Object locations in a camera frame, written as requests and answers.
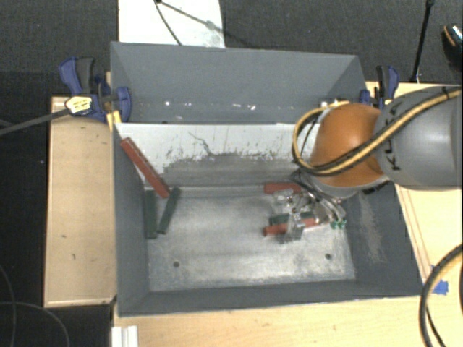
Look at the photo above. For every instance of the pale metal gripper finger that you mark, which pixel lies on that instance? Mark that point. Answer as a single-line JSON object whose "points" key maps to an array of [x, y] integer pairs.
{"points": [[289, 201], [293, 230]]}

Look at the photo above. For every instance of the dark green flat block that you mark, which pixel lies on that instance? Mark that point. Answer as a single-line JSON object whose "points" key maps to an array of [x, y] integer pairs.
{"points": [[279, 218], [169, 211]]}

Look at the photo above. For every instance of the grey metal bin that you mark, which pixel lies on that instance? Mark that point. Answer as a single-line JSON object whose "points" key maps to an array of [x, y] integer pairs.
{"points": [[235, 259]]}

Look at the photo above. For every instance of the long red-brown flat block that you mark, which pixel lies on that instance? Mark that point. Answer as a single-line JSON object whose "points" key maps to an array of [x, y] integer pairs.
{"points": [[144, 166]]}

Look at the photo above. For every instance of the pale wood flat board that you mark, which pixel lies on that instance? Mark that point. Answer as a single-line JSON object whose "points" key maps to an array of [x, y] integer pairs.
{"points": [[79, 212]]}

